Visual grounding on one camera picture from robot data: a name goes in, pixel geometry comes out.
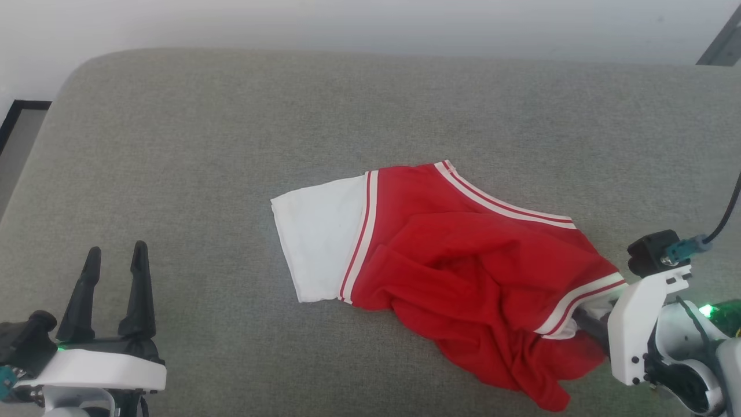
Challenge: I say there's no left teal plug cable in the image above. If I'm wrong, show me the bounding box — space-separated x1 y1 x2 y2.
0 365 18 401

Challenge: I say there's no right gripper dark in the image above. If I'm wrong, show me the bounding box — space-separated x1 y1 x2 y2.
576 301 741 415

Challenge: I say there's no black baseboard strip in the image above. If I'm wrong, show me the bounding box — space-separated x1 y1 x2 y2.
0 100 53 156

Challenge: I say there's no red and white shirt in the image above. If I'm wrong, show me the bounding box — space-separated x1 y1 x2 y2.
270 160 629 413

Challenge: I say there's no grey fabric sofa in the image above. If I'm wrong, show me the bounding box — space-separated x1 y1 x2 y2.
0 47 741 417

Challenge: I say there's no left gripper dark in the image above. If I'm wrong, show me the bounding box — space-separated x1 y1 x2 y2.
56 241 167 365

